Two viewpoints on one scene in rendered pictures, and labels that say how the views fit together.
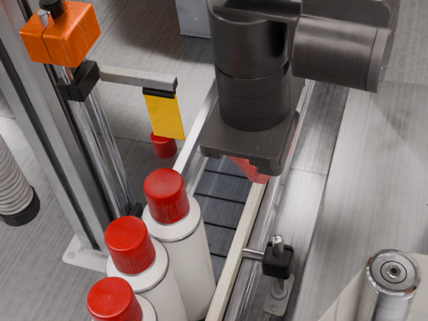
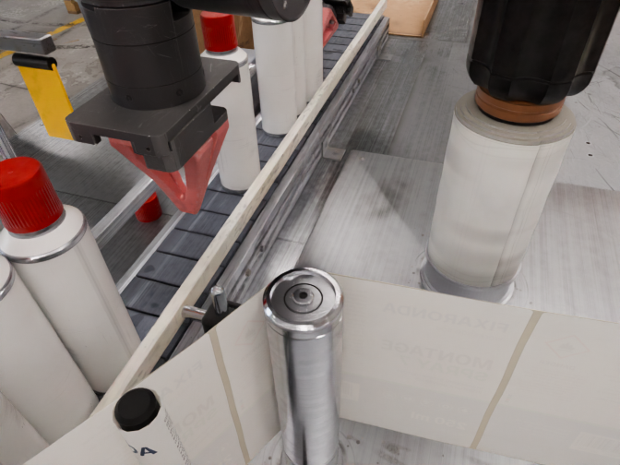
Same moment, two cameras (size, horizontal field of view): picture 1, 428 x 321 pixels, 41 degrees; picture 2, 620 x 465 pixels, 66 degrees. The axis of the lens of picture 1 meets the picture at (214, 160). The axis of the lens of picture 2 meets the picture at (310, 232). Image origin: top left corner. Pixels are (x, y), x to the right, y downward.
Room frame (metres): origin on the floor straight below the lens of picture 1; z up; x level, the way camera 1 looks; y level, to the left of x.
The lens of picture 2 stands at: (0.05, -0.11, 1.24)
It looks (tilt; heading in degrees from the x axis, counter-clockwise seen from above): 42 degrees down; 355
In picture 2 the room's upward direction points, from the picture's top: 2 degrees counter-clockwise
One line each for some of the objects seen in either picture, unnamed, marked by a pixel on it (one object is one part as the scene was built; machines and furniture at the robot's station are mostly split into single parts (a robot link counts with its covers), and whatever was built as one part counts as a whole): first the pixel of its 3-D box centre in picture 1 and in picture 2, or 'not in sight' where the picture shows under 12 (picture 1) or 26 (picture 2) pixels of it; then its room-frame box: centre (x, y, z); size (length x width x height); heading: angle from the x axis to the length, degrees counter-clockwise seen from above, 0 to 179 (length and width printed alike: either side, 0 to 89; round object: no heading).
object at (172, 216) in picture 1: (181, 249); (75, 290); (0.29, 0.04, 0.98); 0.05 x 0.05 x 0.20
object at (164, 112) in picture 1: (164, 113); (50, 100); (0.35, 0.04, 1.09); 0.03 x 0.01 x 0.06; 66
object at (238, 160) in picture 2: not in sight; (230, 107); (0.54, -0.06, 0.98); 0.05 x 0.05 x 0.20
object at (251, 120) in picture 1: (253, 90); (151, 58); (0.33, -0.04, 1.12); 0.10 x 0.07 x 0.07; 155
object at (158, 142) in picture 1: (163, 141); (146, 204); (0.56, 0.07, 0.85); 0.03 x 0.03 x 0.03
